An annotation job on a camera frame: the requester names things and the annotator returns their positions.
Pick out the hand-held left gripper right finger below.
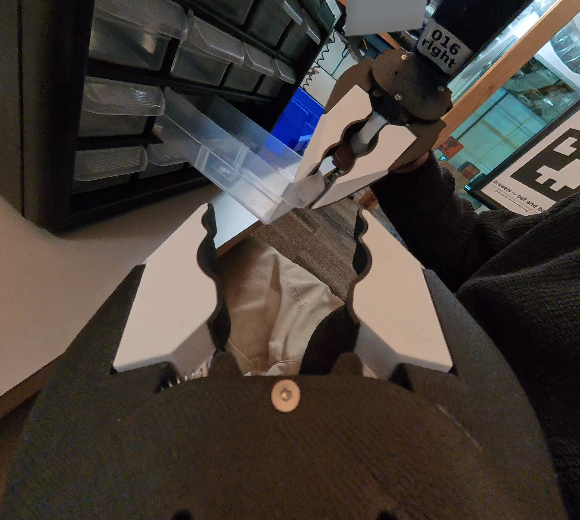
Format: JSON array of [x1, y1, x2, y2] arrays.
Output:
[[346, 207, 454, 378]]

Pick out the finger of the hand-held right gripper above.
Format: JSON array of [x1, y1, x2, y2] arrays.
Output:
[[312, 124, 420, 210], [294, 85, 374, 185]]

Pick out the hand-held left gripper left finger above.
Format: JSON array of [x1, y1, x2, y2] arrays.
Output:
[[112, 203, 232, 378]]

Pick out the blue plastic bin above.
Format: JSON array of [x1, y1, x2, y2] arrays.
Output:
[[270, 87, 327, 156]]

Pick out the clear plastic drawer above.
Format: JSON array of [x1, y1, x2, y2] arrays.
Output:
[[154, 87, 327, 225]]

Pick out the black parts drawer cabinet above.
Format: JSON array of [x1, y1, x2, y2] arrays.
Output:
[[0, 0, 336, 235]]

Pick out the person's right forearm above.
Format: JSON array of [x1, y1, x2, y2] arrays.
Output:
[[369, 153, 513, 292]]

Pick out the wooden beam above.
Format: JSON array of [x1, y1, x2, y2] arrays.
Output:
[[433, 0, 580, 151]]

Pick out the person's beige pants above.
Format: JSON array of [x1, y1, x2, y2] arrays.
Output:
[[217, 235, 345, 377]]

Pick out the black framed marker sign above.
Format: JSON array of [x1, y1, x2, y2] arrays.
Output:
[[471, 110, 580, 215]]

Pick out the rows of clear cabinet drawers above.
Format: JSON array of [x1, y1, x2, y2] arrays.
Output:
[[72, 0, 322, 181]]

